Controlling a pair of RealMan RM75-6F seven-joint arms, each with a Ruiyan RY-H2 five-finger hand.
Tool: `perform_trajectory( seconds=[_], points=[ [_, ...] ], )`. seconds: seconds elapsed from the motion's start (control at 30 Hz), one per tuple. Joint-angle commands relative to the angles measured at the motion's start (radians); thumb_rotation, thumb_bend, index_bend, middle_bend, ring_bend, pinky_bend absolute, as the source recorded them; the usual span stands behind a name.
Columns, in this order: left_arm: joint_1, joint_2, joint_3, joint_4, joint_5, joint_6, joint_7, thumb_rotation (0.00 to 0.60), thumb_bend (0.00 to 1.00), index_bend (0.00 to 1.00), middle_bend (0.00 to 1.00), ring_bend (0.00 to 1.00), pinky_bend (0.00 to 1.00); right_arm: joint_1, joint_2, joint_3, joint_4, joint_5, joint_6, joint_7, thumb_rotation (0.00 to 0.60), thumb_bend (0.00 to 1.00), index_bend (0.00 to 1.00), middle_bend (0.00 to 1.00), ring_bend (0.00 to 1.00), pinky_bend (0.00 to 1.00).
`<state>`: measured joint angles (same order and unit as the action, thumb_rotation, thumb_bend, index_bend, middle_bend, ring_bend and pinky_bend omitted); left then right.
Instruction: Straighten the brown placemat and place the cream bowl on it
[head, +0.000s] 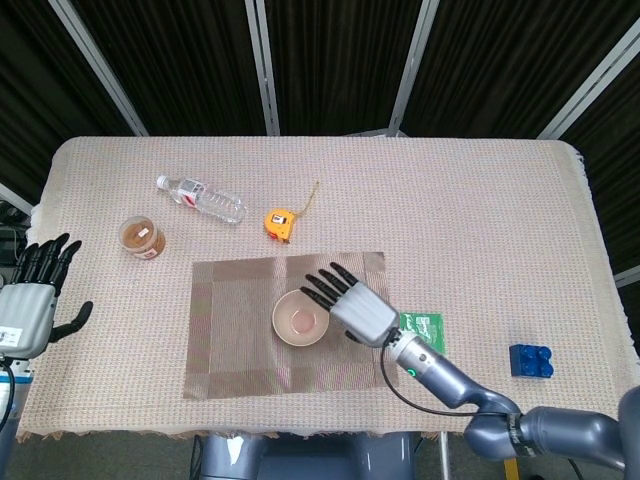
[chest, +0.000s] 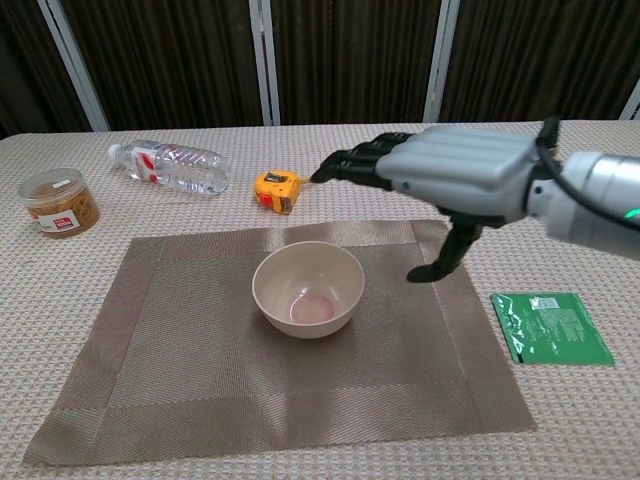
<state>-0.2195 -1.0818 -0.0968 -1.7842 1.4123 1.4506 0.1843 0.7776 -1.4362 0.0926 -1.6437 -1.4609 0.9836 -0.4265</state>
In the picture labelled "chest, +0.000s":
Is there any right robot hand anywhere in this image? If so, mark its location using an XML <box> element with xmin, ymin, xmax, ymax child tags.
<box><xmin>308</xmin><ymin>124</ymin><xmax>544</xmax><ymax>284</ymax></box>

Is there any light brown bowl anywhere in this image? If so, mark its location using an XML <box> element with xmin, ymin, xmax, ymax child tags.
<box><xmin>251</xmin><ymin>240</ymin><xmax>366</xmax><ymax>340</ymax></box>

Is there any brown woven placemat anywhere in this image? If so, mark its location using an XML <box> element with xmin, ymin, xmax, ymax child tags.
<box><xmin>19</xmin><ymin>218</ymin><xmax>539</xmax><ymax>459</ymax></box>

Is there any black pleated curtain panel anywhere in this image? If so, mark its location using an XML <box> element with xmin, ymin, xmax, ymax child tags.
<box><xmin>59</xmin><ymin>0</ymin><xmax>265</xmax><ymax>132</ymax></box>
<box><xmin>0</xmin><ymin>0</ymin><xmax>95</xmax><ymax>140</ymax></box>
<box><xmin>269</xmin><ymin>0</ymin><xmax>442</xmax><ymax>126</ymax></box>
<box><xmin>439</xmin><ymin>0</ymin><xmax>640</xmax><ymax>123</ymax></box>

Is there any yellow tape measure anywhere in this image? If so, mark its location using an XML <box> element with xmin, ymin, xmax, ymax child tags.
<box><xmin>253</xmin><ymin>169</ymin><xmax>315</xmax><ymax>216</ymax></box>

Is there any green foil packet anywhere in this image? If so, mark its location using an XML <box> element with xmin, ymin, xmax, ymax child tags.
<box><xmin>490</xmin><ymin>291</ymin><xmax>616</xmax><ymax>368</ymax></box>

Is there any clear plastic water bottle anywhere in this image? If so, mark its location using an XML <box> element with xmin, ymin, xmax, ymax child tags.
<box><xmin>107</xmin><ymin>139</ymin><xmax>231</xmax><ymax>197</ymax></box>

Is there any pink woven tablecloth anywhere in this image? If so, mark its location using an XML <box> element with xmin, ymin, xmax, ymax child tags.
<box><xmin>0</xmin><ymin>118</ymin><xmax>640</xmax><ymax>480</ymax></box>

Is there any clear jar of rubber bands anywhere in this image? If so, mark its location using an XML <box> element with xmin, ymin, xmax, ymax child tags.
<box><xmin>17</xmin><ymin>168</ymin><xmax>101</xmax><ymax>240</ymax></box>

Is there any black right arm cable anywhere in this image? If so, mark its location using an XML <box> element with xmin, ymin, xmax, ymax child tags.
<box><xmin>534</xmin><ymin>115</ymin><xmax>640</xmax><ymax>224</ymax></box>

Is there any white partition post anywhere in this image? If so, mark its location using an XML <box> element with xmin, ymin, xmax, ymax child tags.
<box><xmin>423</xmin><ymin>0</ymin><xmax>460</xmax><ymax>123</ymax></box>
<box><xmin>248</xmin><ymin>0</ymin><xmax>281</xmax><ymax>126</ymax></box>
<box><xmin>37</xmin><ymin>0</ymin><xmax>110</xmax><ymax>132</ymax></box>
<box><xmin>619</xmin><ymin>82</ymin><xmax>640</xmax><ymax>121</ymax></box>

